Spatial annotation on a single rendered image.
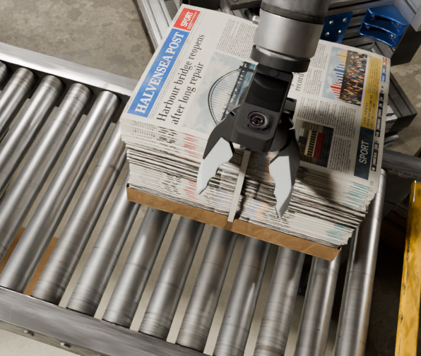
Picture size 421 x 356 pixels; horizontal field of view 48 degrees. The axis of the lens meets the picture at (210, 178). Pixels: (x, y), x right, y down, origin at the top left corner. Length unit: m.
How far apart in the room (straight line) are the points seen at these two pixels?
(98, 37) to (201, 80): 1.62
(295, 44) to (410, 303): 0.52
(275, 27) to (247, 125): 0.12
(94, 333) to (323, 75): 0.55
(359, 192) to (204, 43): 0.34
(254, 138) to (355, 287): 0.47
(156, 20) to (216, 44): 1.26
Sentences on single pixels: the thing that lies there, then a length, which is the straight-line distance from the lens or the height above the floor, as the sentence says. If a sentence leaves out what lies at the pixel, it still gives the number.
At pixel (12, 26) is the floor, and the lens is 2.46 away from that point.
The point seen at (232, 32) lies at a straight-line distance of 0.83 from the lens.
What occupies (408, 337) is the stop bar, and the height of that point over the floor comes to 0.82.
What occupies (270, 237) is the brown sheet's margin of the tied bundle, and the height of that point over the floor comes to 0.85.
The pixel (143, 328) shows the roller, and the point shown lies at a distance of 0.83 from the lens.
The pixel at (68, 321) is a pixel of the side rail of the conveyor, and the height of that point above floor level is 0.80.
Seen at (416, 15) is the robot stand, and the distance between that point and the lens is 1.51.
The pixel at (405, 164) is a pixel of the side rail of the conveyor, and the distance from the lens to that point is 1.05.
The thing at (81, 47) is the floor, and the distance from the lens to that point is 2.29.
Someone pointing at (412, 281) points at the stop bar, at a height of 0.82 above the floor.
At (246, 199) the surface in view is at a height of 0.93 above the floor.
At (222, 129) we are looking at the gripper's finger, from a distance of 0.59.
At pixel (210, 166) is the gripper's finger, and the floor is 1.08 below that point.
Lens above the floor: 1.60
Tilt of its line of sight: 60 degrees down
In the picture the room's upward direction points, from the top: 7 degrees clockwise
